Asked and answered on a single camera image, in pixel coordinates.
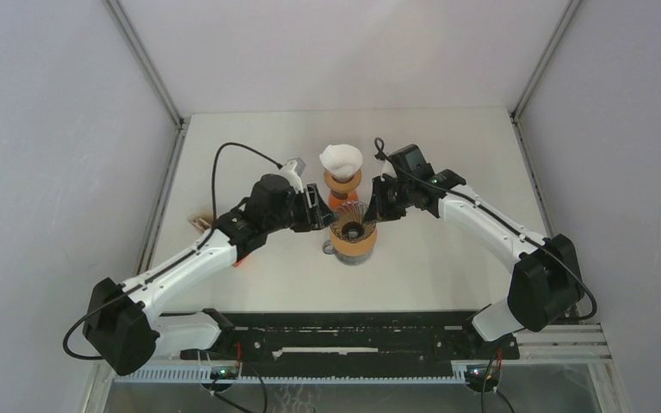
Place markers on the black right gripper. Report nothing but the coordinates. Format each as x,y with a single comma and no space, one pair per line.
378,210

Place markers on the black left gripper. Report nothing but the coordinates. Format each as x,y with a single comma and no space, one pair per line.
318,217

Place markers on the orange glass carafe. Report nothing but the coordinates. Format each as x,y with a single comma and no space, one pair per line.
336,199

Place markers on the white paper coffee filter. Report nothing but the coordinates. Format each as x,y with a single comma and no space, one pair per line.
341,161

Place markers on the grey ribbed glass dripper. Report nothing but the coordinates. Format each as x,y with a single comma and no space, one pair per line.
350,225

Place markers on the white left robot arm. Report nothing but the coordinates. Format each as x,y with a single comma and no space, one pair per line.
124,321

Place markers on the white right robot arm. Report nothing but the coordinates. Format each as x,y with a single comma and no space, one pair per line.
545,282

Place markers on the orange coffee filter box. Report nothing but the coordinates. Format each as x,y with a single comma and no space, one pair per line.
201,221

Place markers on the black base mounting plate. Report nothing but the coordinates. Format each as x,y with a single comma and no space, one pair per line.
351,345

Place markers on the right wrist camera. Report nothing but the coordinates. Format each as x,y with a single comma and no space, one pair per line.
407,164

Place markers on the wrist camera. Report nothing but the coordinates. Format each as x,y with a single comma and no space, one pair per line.
407,164
292,171

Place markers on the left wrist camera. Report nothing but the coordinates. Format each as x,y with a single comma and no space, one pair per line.
292,171

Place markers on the aluminium frame rail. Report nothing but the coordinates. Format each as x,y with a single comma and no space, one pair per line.
118,12

